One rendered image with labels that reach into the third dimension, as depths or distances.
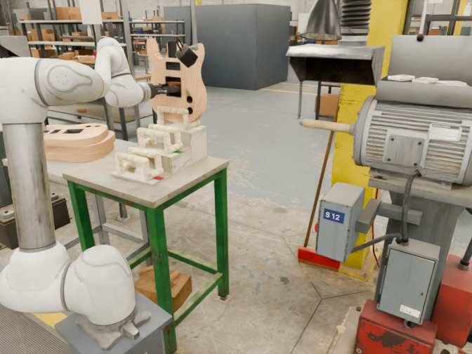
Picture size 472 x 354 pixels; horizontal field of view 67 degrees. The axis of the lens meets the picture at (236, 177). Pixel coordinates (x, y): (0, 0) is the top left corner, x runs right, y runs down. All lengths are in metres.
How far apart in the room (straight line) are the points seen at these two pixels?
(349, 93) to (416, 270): 1.26
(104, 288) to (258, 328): 1.25
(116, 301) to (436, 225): 1.04
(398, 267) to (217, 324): 1.24
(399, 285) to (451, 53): 0.77
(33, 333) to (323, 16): 2.18
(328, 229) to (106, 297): 0.70
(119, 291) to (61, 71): 0.65
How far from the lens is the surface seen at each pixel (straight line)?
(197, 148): 1.90
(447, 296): 1.48
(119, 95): 1.60
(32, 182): 1.18
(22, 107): 1.14
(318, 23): 1.24
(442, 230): 1.35
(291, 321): 2.29
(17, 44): 2.90
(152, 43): 1.99
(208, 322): 2.27
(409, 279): 1.35
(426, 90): 1.25
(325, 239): 1.17
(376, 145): 1.25
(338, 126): 1.38
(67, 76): 1.06
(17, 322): 2.61
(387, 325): 1.48
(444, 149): 1.24
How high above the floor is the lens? 1.61
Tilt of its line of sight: 23 degrees down
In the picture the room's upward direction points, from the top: straight up
